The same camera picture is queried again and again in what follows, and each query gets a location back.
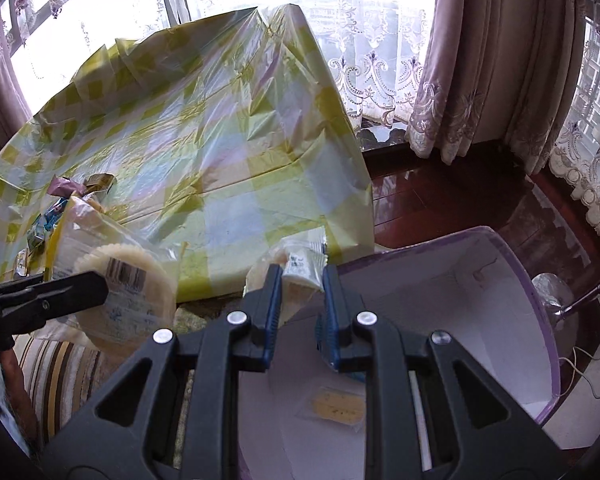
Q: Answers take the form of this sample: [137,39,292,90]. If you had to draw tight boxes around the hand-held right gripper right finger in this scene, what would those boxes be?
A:
[316,264,570,480]

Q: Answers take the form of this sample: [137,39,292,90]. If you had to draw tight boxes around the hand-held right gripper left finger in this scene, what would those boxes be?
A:
[42,262,286,480]

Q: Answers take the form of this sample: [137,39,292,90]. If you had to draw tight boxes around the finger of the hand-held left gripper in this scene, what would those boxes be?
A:
[0,270,109,348]

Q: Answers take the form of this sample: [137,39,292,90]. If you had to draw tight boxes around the small white snack packet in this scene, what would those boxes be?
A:
[244,227,329,328]

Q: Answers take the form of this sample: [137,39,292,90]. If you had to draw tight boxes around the green and white snack packet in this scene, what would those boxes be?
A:
[24,230,52,252]

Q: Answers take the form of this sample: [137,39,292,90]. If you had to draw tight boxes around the clear bag of round crackers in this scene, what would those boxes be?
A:
[44,196,187,347]

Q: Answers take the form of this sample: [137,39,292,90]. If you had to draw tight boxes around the white storage box purple rim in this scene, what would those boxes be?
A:
[237,226,563,480]

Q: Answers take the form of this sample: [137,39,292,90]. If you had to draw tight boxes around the person's left forearm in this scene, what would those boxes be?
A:
[0,347,38,458]

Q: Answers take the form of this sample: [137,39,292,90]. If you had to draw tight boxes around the blue snack packet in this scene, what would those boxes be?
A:
[29,199,72,241]

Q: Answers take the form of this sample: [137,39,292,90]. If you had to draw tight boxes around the clear packet with yellow snack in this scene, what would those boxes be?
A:
[299,385,367,429]

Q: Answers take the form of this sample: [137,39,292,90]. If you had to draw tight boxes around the pink snack packet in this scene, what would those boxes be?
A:
[49,176,87,197]

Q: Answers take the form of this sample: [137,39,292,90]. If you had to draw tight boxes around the yellow checked plastic tablecloth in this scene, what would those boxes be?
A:
[0,4,376,303]

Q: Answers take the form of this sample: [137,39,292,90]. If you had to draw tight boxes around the pink embroidered curtain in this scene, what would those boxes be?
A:
[405,0,593,177]
[0,5,36,161]

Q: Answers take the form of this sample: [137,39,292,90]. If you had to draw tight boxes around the metal stand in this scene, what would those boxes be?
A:
[531,266,600,332]

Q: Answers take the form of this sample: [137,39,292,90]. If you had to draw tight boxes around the white sheer lace curtain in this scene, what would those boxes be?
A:
[177,0,438,128]

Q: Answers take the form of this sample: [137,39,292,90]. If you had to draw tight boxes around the white lace curtain hem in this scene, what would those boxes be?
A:
[549,122,600,256]

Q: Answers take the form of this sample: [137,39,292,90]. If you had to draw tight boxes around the white cable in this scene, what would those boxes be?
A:
[559,345,600,397]

